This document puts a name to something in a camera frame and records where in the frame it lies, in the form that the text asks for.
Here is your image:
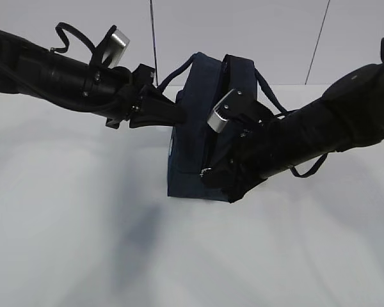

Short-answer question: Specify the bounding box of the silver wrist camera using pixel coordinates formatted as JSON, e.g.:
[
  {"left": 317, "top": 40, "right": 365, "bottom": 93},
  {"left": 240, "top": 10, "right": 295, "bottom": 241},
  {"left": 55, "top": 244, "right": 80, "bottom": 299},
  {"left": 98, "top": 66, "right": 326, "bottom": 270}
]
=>
[
  {"left": 90, "top": 25, "right": 130, "bottom": 68},
  {"left": 207, "top": 88, "right": 273, "bottom": 132}
]

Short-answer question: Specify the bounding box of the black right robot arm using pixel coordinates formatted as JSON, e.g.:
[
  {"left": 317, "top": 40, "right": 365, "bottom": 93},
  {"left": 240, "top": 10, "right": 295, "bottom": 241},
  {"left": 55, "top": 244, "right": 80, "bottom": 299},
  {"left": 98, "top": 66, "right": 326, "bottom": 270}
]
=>
[{"left": 202, "top": 64, "right": 384, "bottom": 202}]

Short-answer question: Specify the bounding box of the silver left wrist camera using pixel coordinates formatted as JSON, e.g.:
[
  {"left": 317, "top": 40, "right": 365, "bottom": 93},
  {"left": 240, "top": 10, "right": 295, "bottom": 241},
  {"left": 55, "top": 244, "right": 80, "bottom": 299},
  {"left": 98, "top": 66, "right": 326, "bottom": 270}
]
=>
[{"left": 90, "top": 25, "right": 130, "bottom": 68}]

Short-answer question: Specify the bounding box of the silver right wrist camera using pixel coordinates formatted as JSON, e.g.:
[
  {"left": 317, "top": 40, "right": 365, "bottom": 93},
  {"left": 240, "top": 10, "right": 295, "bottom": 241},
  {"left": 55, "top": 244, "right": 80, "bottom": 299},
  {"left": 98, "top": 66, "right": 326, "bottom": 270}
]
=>
[{"left": 207, "top": 88, "right": 273, "bottom": 132}]

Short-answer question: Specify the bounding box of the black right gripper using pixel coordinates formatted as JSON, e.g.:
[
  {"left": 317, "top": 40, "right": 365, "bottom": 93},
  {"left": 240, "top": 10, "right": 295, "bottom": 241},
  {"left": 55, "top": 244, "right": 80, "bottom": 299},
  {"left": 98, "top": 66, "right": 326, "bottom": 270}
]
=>
[{"left": 201, "top": 124, "right": 294, "bottom": 203}]

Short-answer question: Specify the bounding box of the navy blue lunch bag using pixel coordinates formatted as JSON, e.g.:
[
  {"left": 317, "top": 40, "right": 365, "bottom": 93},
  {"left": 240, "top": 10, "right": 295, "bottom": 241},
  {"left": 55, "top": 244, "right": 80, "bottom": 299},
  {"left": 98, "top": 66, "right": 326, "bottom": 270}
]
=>
[{"left": 158, "top": 52, "right": 286, "bottom": 201}]

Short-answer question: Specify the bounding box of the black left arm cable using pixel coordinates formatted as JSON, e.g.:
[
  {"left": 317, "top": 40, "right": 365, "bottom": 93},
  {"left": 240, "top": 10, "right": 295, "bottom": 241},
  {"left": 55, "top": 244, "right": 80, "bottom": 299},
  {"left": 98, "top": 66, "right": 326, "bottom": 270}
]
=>
[{"left": 0, "top": 22, "right": 129, "bottom": 113}]

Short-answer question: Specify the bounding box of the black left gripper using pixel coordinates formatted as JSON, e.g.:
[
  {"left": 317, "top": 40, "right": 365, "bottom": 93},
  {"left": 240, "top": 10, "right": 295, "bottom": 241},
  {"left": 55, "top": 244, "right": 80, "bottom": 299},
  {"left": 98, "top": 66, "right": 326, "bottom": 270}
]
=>
[{"left": 106, "top": 64, "right": 187, "bottom": 129}]

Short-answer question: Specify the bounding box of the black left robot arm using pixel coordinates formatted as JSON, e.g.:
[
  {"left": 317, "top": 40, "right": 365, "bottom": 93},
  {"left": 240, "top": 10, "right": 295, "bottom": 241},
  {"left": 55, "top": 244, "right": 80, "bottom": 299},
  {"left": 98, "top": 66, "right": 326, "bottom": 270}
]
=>
[{"left": 0, "top": 22, "right": 186, "bottom": 129}]

